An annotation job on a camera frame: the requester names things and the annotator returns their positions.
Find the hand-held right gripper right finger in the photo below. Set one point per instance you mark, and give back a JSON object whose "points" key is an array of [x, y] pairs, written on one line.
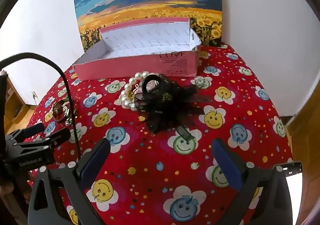
{"points": [[226, 162]]}

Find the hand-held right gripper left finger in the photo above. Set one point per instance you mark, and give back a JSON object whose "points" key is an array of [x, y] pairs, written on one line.
{"points": [[96, 162]]}

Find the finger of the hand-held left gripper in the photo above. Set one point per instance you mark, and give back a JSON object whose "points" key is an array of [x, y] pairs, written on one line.
{"points": [[37, 128], [60, 135]]}

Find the black lace hair bow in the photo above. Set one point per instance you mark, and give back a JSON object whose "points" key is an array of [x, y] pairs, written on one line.
{"points": [[160, 110]]}

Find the pink cardboard box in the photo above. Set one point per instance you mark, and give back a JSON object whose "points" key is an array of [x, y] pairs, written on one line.
{"points": [[125, 67]]}

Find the wooden shelf unit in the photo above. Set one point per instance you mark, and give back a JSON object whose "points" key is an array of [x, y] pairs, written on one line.
{"points": [[15, 105]]}

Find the red smiley flower tablecloth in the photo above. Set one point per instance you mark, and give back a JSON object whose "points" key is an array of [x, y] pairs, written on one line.
{"points": [[155, 165]]}

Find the black smartphone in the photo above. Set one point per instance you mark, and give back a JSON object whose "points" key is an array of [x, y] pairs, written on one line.
{"points": [[295, 190]]}

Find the wooden door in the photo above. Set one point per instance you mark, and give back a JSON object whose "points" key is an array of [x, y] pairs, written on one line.
{"points": [[307, 140]]}

